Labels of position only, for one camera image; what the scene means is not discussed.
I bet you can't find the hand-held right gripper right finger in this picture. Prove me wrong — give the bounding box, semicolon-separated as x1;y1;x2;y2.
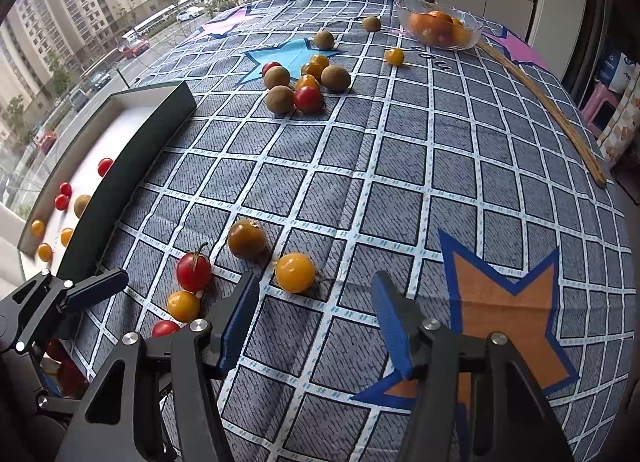
371;271;574;462

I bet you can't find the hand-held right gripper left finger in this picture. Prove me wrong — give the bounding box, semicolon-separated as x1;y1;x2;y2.
55;271;262;462

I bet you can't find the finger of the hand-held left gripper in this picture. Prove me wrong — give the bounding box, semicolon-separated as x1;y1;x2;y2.
62;269;130;315

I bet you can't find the white tray with dark rim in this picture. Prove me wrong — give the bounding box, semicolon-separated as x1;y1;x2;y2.
17;82;197;287

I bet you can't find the red cherry tomato with stem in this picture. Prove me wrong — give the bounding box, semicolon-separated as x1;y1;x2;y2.
175;243;213;293

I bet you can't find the brownish green tomato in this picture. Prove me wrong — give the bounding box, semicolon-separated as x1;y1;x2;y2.
227;219;268;261

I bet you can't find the long wooden paddle board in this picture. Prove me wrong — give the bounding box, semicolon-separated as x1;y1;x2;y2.
475;38;608;189

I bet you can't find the pink plastic stool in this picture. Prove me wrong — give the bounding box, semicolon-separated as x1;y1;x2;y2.
580;84;618;135

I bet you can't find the printed rolled mat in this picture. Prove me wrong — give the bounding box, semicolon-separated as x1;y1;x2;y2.
597;86;640;163

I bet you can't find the clear glass bowl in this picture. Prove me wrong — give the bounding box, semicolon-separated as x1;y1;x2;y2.
394;0;484;51

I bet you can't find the blue and white shopping bag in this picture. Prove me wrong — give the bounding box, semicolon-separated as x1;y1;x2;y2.
597;39;623;92

